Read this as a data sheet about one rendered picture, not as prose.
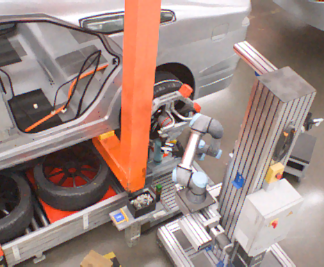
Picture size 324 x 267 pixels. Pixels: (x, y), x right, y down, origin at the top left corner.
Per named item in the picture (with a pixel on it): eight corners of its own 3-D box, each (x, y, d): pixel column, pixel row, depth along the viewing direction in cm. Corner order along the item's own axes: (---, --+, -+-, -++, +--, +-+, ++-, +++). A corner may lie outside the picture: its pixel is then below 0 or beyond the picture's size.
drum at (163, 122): (169, 120, 414) (170, 109, 404) (182, 135, 402) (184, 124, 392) (156, 126, 408) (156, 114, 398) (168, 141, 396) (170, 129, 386)
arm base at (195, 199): (209, 199, 351) (211, 191, 344) (192, 206, 345) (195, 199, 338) (199, 185, 360) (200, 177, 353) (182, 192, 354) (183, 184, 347)
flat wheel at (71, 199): (76, 144, 454) (74, 127, 437) (124, 181, 426) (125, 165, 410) (20, 182, 416) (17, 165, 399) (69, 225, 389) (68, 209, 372)
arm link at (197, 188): (202, 197, 340) (205, 185, 331) (185, 190, 343) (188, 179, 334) (208, 185, 348) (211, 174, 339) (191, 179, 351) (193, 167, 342)
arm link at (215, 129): (228, 120, 336) (222, 151, 379) (214, 115, 338) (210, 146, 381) (222, 133, 331) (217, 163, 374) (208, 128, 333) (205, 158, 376)
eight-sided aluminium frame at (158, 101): (185, 129, 437) (192, 85, 398) (188, 133, 433) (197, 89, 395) (135, 149, 414) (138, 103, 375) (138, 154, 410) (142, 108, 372)
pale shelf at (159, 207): (153, 195, 399) (154, 193, 397) (164, 209, 390) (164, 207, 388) (109, 215, 381) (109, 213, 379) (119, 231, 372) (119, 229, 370)
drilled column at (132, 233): (133, 234, 419) (135, 207, 389) (139, 243, 413) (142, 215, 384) (124, 239, 415) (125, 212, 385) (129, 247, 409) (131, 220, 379)
